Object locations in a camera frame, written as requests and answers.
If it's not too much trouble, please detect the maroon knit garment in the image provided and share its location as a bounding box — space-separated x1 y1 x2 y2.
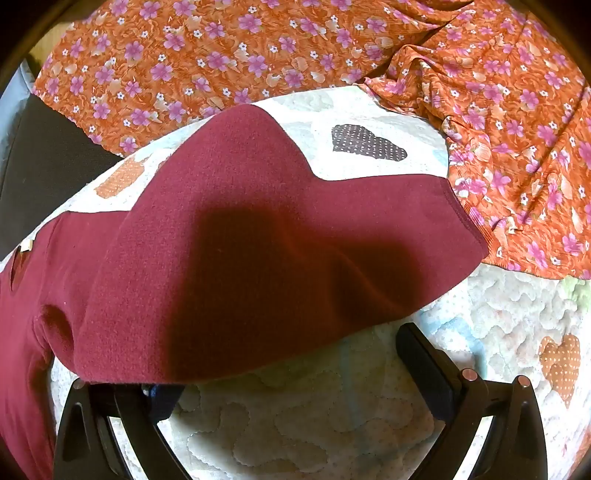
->
0 104 490 480

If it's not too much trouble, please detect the orange floral cloth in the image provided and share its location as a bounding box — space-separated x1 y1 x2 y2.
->
32 0 591 281

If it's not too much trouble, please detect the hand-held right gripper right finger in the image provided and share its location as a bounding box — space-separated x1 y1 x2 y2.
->
396 322 551 480

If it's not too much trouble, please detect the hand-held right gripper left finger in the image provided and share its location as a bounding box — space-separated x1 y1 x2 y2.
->
52 377 191 480

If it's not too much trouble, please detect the grey cushion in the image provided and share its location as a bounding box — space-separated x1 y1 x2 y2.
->
0 60 37 154

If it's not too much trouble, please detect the quilted heart print blanket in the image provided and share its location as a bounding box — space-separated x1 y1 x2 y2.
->
0 85 591 480

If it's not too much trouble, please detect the dark brown mattress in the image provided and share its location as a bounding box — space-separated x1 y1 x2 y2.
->
0 95 122 260

